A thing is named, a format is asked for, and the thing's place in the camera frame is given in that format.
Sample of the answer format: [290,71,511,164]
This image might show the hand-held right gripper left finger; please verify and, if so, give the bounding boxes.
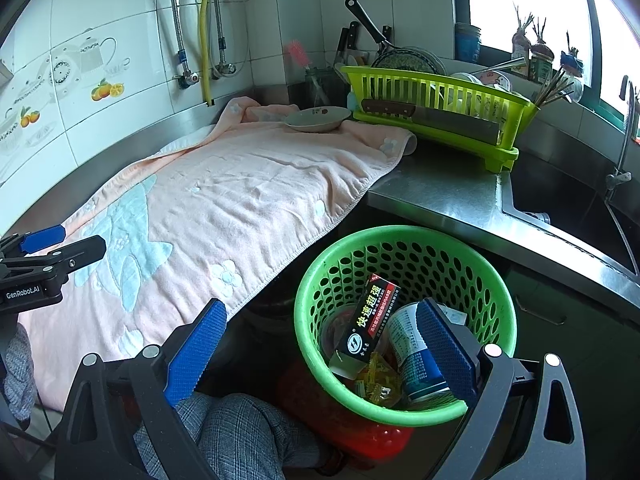
[55,298,228,480]

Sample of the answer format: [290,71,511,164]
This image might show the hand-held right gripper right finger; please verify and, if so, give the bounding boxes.
[415,298,586,480]

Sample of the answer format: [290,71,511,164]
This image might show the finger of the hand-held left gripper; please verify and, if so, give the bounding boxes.
[20,234,108,287]
[0,225,67,262]

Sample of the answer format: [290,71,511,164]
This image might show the blue white can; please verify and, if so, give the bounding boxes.
[389,304,452,402]

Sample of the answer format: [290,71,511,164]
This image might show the yellow wrapper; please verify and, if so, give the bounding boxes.
[354,354,402,407]

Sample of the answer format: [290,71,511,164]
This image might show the black box red label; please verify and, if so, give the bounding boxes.
[334,273,402,367]

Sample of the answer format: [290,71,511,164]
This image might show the red printed paper cup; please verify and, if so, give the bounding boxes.
[320,307,374,362]

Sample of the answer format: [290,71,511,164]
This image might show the green plastic basket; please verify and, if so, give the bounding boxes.
[293,225,518,429]

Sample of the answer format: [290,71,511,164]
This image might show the person's left hand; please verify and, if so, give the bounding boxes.
[1,326,37,422]

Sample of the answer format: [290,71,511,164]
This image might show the person's leg grey pants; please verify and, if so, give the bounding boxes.
[134,392,332,480]

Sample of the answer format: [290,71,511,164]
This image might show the red bucket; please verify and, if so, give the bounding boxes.
[276,360,417,467]

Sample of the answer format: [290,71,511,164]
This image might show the pink blanket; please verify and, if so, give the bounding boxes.
[17,97,419,407]

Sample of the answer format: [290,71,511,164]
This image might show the steel sink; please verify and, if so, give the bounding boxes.
[501,159,640,282]

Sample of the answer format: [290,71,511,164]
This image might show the metal water pipes with valve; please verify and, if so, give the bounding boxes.
[154,0,239,90]

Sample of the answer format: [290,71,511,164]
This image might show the cleaver knife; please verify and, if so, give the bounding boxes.
[360,98,502,144]

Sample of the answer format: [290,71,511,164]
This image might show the yellow pipe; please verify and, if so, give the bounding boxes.
[199,0,219,109]

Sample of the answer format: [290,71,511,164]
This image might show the green dish rack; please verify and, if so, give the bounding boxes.
[340,65,537,174]

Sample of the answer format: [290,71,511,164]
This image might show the metal faucet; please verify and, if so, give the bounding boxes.
[601,74,640,272]

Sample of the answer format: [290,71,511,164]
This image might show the ceramic dish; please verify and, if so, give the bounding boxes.
[284,106,353,134]

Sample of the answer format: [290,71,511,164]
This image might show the white bowl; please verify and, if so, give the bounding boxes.
[450,70,514,112]

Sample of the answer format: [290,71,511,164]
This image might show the bundle of chopsticks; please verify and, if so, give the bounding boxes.
[532,67,577,109]

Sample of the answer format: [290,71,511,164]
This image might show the dark utensil holder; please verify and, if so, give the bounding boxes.
[304,67,347,109]

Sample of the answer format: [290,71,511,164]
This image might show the pink brush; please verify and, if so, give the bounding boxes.
[284,40,314,72]

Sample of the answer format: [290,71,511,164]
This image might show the black frying pan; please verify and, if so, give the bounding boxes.
[344,0,447,74]

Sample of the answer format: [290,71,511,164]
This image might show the jar with sprouted bulb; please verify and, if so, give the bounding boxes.
[529,17,557,84]
[559,30,587,102]
[511,2,532,62]

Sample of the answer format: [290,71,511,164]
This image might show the blue jar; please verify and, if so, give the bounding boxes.
[453,23,483,62]

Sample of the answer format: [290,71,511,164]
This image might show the cabinet door handle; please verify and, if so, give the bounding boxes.
[514,294,569,327]

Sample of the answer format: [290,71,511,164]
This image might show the black cable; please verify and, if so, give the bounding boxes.
[0,409,57,457]

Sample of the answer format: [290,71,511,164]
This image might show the black handled knife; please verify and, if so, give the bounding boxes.
[336,27,351,69]
[348,20,362,67]

